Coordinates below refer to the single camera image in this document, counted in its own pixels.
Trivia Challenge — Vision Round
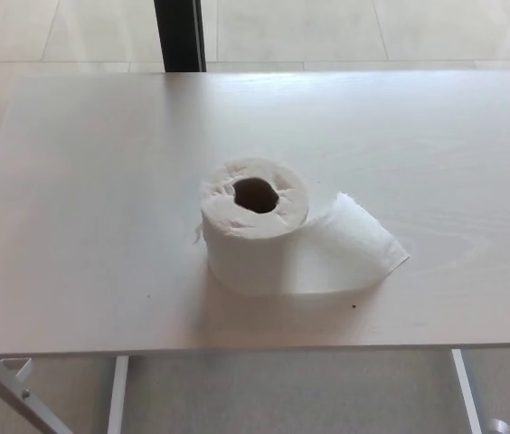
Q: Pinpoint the white toilet paper roll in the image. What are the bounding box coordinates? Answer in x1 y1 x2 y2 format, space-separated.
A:
191 156 411 297

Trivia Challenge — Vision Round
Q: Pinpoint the white straight table leg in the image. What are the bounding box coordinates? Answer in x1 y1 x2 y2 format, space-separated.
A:
449 348 484 434
107 355 130 434

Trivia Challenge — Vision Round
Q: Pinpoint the white diagonal table leg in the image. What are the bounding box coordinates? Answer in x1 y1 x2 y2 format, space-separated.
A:
0 355 74 434

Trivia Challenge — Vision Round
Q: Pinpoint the black vertical post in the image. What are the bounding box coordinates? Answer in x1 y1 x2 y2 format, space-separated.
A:
153 0 207 73

